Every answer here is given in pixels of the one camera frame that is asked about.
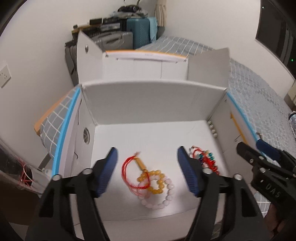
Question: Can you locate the red cord gold bar bracelet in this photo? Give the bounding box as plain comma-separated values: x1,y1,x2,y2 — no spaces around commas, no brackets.
121,151,151,193

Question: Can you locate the white cardboard jewelry box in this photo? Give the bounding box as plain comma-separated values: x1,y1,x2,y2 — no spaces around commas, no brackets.
53,80,252,221

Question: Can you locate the person's right hand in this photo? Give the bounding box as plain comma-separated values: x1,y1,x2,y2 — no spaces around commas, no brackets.
264,204,285,239

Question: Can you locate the beige curtain right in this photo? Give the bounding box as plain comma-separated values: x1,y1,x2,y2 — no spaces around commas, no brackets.
284,82,296,110

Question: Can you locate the beige curtain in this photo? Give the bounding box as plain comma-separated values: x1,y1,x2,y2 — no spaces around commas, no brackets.
284,82,296,110
154,0,167,27

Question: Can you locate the dark window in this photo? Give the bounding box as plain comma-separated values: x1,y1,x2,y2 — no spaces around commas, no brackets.
256,0,295,77

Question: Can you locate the teal suitcase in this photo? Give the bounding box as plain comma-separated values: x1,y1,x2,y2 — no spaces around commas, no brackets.
126,17,158,49

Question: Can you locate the beige curtain left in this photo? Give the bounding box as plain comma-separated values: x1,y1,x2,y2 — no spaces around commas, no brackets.
154,0,167,27

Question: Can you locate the grey suitcase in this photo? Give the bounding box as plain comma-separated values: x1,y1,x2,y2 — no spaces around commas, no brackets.
65,31,133,86

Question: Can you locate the pink bead bracelet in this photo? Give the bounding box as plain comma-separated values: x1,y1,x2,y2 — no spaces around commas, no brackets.
137,174,176,210

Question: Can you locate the white wall socket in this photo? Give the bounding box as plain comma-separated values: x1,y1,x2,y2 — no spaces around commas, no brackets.
0,65,11,88

